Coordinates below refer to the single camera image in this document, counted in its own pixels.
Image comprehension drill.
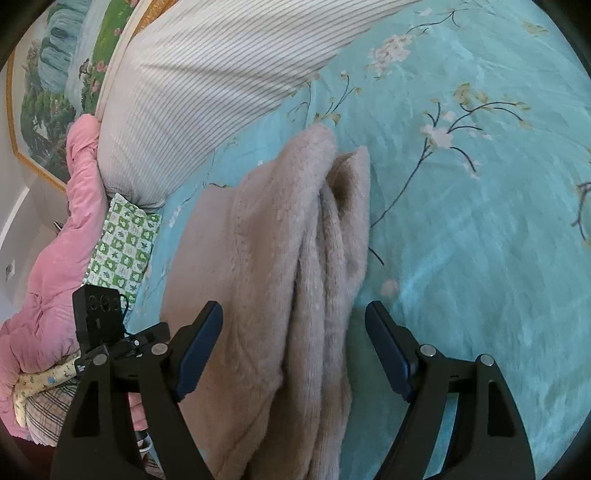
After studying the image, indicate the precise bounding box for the framed landscape painting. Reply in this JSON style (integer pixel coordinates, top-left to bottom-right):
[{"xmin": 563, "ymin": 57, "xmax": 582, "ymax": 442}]
[{"xmin": 7, "ymin": 0, "xmax": 183, "ymax": 192}]

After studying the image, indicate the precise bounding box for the beige knitted sweater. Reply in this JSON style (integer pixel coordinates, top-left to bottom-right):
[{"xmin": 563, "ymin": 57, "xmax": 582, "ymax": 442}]
[{"xmin": 159, "ymin": 124, "xmax": 371, "ymax": 480}]

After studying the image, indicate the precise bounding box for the pale yellow printed cloth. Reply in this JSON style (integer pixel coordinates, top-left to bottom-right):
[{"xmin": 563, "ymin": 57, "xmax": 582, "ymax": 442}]
[{"xmin": 11, "ymin": 356, "xmax": 79, "ymax": 428}]

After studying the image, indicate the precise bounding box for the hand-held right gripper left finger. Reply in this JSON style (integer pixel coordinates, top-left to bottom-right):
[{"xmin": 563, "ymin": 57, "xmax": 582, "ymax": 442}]
[{"xmin": 50, "ymin": 301, "xmax": 225, "ymax": 480}]

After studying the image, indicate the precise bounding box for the plaid cloth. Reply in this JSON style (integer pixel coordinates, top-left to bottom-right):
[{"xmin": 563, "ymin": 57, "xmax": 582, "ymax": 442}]
[{"xmin": 23, "ymin": 382, "xmax": 80, "ymax": 446}]

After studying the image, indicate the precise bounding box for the teal floral bedsheet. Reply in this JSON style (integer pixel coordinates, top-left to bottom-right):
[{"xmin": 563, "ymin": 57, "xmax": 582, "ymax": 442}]
[{"xmin": 124, "ymin": 0, "xmax": 591, "ymax": 480}]

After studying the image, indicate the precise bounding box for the striped white pillow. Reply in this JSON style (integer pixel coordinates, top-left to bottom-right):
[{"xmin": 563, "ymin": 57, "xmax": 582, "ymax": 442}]
[{"xmin": 95, "ymin": 0, "xmax": 432, "ymax": 209}]

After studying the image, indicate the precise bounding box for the person's left hand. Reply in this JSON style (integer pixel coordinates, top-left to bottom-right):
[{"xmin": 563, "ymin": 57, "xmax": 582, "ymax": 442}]
[{"xmin": 128, "ymin": 391, "xmax": 153, "ymax": 445}]

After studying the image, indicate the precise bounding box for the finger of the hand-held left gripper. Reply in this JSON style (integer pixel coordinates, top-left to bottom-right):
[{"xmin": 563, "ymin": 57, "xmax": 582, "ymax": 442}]
[{"xmin": 113, "ymin": 322, "xmax": 172, "ymax": 365}]

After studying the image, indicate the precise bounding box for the pink quilt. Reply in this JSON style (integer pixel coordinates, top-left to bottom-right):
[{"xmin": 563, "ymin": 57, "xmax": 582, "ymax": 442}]
[{"xmin": 0, "ymin": 114, "xmax": 112, "ymax": 439}]

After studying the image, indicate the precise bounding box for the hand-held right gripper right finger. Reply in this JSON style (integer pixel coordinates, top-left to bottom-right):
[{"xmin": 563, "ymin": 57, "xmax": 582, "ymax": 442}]
[{"xmin": 364, "ymin": 301, "xmax": 536, "ymax": 480}]

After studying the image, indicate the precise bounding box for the green checkered pillow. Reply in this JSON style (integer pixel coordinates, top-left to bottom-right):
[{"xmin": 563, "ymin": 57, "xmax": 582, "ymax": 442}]
[{"xmin": 82, "ymin": 193, "xmax": 162, "ymax": 311}]

